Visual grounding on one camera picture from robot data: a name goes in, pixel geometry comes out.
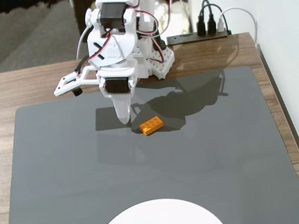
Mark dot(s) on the thin black camera lead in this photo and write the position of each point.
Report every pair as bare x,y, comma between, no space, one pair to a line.
80,64

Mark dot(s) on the black usb hub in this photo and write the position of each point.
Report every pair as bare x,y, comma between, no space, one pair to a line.
197,37

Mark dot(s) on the orange lego block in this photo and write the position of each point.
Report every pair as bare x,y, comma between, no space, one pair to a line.
152,126

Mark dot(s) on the dark cabinet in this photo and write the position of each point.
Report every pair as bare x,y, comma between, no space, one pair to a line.
78,3

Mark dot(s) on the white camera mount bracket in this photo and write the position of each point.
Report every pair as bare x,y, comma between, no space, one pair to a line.
60,88

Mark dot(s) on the dark grey mat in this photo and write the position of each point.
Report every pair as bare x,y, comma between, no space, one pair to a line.
62,175

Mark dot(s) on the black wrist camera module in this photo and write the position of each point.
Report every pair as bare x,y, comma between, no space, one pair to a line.
78,92

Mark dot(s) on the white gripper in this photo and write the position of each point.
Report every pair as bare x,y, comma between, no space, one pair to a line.
116,85

